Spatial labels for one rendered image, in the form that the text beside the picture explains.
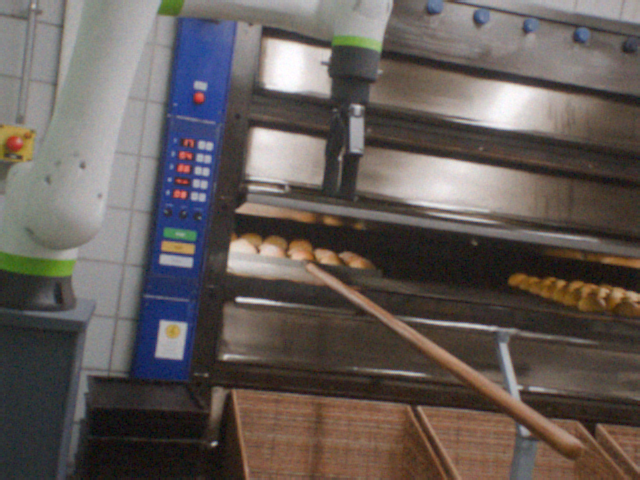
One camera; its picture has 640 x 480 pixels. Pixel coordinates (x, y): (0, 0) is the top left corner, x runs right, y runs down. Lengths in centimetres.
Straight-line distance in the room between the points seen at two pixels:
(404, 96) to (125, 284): 97
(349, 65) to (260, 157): 94
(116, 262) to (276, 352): 53
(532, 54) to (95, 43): 167
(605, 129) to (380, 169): 73
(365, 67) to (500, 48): 118
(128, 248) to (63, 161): 111
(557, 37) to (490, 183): 49
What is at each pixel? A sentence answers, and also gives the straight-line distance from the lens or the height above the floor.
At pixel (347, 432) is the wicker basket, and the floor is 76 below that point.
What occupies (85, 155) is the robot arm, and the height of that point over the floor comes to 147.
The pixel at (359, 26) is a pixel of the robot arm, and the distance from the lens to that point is 158.
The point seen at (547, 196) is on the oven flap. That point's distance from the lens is 276.
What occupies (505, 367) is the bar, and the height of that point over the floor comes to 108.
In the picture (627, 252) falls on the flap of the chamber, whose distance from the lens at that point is 274.
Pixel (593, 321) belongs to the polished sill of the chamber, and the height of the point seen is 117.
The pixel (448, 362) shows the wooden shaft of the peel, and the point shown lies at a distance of 161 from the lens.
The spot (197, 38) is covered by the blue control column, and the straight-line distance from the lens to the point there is 243.
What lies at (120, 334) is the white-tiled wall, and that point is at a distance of 248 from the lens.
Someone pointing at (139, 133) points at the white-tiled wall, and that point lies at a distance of 243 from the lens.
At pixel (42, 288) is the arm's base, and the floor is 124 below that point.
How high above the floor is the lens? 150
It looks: 4 degrees down
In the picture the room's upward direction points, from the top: 9 degrees clockwise
